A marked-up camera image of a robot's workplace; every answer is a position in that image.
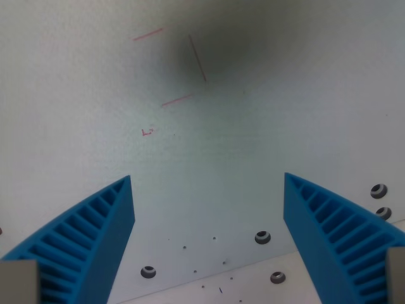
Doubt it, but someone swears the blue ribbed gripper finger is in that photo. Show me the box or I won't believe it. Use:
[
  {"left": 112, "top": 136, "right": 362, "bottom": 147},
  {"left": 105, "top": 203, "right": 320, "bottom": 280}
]
[
  {"left": 0, "top": 175, "right": 136, "bottom": 304},
  {"left": 283, "top": 172, "right": 405, "bottom": 304}
]

